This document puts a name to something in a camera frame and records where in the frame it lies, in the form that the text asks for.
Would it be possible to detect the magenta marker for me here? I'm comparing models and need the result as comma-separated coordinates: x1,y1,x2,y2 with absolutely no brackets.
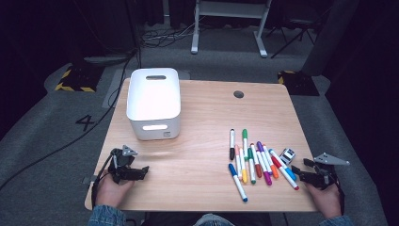
255,150,273,186

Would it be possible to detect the light blue marker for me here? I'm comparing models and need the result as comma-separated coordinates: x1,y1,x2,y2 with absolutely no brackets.
268,148,297,182

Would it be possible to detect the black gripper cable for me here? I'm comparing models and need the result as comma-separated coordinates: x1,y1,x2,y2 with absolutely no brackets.
333,175,346,216
90,152,115,209

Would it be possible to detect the black tripod stand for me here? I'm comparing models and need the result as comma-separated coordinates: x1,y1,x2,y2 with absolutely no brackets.
270,17,318,59

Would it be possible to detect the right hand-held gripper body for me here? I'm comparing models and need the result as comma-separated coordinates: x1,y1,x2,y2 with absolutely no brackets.
300,152,351,191

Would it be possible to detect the long black floor cable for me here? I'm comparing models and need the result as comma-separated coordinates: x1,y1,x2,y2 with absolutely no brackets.
0,46,140,192

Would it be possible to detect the white desk frame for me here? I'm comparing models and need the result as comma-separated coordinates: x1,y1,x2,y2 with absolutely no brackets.
190,0,274,58

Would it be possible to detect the person's right hand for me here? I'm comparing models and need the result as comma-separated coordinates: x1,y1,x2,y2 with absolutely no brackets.
305,184,343,219

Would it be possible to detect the grey column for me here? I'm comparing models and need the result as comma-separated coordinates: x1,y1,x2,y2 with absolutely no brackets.
301,0,361,77

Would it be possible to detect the red marker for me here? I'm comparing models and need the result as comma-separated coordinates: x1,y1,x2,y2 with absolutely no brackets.
270,155,300,191

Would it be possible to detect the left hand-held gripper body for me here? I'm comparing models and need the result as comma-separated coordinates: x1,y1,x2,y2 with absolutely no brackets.
107,144,139,185

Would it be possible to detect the small black-white cube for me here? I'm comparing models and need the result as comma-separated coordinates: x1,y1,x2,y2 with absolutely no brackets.
279,148,296,166

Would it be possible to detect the yellow marker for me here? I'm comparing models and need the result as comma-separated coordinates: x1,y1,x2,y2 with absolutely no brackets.
239,148,248,185

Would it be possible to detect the person's leg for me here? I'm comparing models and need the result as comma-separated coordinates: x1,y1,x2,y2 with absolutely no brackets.
192,213,235,226

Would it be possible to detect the purple marker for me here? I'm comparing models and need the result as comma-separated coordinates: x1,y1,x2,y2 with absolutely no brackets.
256,140,273,176

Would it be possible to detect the bundle of floor cables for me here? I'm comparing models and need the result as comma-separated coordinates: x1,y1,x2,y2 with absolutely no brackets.
139,18,197,49

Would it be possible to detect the light green marker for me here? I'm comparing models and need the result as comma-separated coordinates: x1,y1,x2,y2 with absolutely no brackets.
241,128,249,162

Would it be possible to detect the grey flat stand base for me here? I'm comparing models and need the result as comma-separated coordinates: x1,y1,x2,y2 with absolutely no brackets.
83,55,133,66

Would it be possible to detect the white plastic storage bin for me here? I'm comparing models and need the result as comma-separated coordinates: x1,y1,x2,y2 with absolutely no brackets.
125,67,183,141

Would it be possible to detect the orange marker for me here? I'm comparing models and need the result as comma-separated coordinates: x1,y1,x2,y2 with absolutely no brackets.
262,144,279,180

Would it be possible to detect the person's left hand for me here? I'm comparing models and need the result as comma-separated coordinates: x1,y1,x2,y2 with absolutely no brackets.
95,172,136,209

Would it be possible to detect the dark green marker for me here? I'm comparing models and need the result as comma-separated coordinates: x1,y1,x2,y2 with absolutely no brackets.
247,147,257,186

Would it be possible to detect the black marker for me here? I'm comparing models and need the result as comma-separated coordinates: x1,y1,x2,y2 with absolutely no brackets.
229,128,236,161

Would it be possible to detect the black stand pole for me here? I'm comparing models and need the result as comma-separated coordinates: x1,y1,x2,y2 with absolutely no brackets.
124,0,143,78

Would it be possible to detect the black yellow striped base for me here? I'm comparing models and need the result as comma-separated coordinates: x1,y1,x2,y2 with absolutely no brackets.
54,63,105,93
277,70,321,97

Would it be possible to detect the dark blue marker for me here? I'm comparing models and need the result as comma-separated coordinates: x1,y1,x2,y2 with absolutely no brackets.
228,163,248,203

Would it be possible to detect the brown marker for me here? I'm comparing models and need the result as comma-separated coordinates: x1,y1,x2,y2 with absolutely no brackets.
249,143,263,179

